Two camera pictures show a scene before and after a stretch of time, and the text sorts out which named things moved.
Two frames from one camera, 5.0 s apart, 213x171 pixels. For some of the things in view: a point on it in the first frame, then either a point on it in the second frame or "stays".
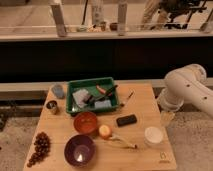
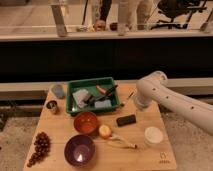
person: [154, 18] -> [140, 12]
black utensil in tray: [102, 96] stays
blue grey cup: [58, 91] stays
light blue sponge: [103, 104] stays
